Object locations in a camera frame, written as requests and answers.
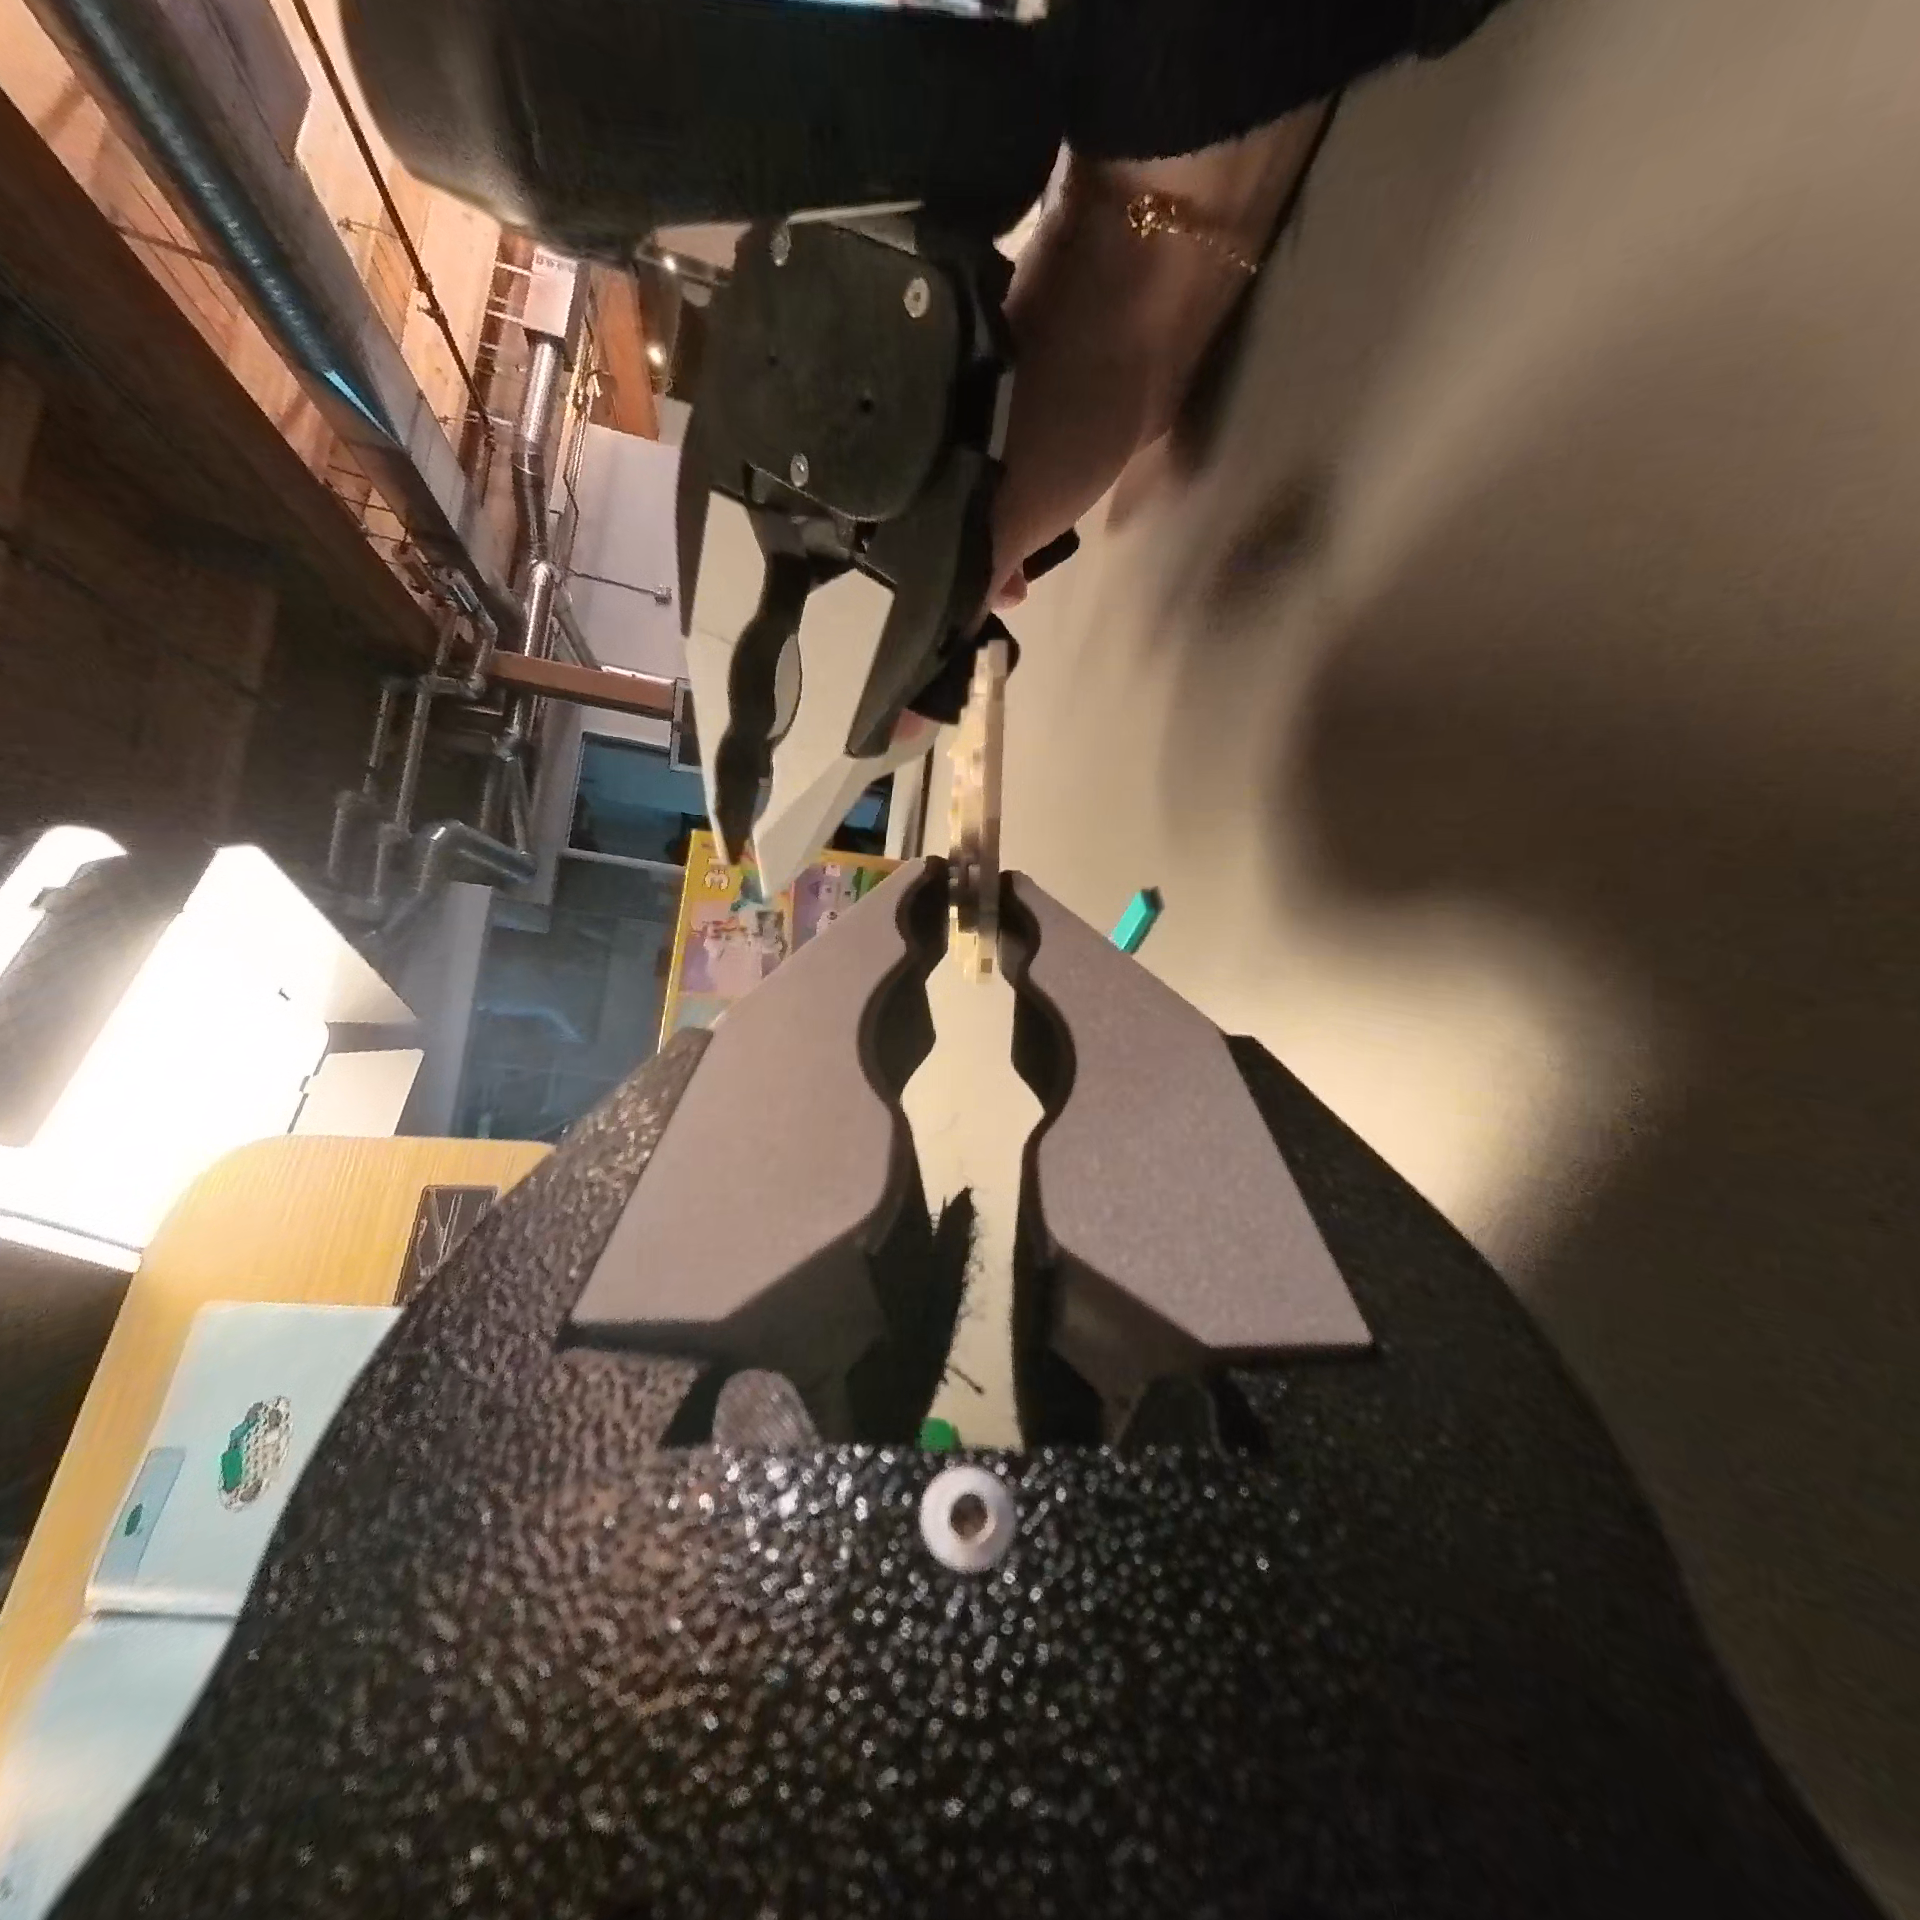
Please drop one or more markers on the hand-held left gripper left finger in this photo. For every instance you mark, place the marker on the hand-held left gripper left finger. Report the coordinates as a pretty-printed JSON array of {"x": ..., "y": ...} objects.
[{"x": 733, "y": 1185}]

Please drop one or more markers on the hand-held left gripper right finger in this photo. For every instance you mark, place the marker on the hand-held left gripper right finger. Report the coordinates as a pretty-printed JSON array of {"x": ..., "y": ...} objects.
[{"x": 1184, "y": 1201}]

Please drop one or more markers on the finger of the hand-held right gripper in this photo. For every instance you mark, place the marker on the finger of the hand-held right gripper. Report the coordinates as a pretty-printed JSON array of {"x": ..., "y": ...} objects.
[
  {"x": 848, "y": 733},
  {"x": 714, "y": 644}
]

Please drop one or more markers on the round white lego plate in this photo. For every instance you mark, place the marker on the round white lego plate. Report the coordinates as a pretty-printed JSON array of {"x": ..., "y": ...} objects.
[{"x": 978, "y": 809}]

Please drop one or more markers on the yellow lego box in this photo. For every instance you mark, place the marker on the yellow lego box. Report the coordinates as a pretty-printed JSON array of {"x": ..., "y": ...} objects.
[{"x": 721, "y": 960}]

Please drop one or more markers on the small teal lego piece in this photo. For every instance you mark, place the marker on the small teal lego piece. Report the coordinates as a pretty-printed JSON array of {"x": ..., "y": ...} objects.
[{"x": 1137, "y": 916}]

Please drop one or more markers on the person's right hand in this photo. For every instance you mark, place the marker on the person's right hand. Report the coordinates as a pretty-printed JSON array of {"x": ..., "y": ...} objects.
[{"x": 1109, "y": 360}]

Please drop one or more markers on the studio light panel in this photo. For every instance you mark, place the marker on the studio light panel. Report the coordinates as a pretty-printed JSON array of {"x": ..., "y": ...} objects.
[{"x": 224, "y": 1019}]

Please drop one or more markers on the light blue instruction booklet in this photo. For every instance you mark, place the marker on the light blue instruction booklet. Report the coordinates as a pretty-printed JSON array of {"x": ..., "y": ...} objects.
[{"x": 241, "y": 1441}]

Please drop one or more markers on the grey corrugated ceiling duct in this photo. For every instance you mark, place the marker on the grey corrugated ceiling duct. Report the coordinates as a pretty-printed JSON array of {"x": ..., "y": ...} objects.
[{"x": 224, "y": 195}]

